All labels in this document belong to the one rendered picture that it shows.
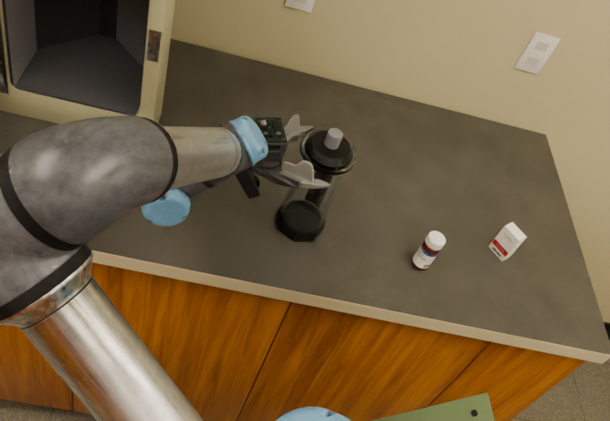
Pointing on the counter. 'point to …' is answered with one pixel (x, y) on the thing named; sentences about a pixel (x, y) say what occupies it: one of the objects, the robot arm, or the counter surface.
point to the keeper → (153, 45)
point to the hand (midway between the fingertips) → (321, 158)
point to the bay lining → (72, 8)
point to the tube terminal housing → (34, 108)
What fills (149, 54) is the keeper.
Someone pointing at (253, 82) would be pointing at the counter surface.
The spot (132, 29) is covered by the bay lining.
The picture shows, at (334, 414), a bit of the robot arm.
